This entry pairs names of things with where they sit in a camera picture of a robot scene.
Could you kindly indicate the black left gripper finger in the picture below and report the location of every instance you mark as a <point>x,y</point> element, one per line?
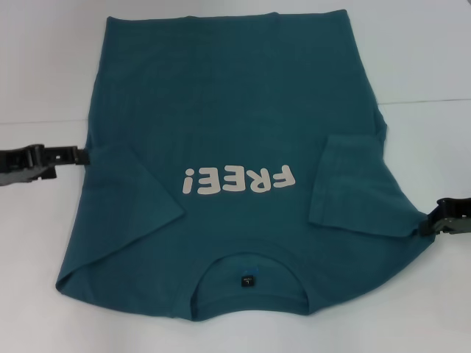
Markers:
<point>66,156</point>

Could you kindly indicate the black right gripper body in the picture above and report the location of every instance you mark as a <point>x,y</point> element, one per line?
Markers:
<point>458,217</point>

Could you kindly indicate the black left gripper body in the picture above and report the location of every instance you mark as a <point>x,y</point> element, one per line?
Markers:
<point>18,165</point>

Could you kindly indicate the teal blue FREE! t-shirt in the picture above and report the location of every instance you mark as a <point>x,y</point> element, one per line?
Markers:
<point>235,73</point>

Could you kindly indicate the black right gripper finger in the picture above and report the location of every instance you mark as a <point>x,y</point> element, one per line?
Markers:
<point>430,224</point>

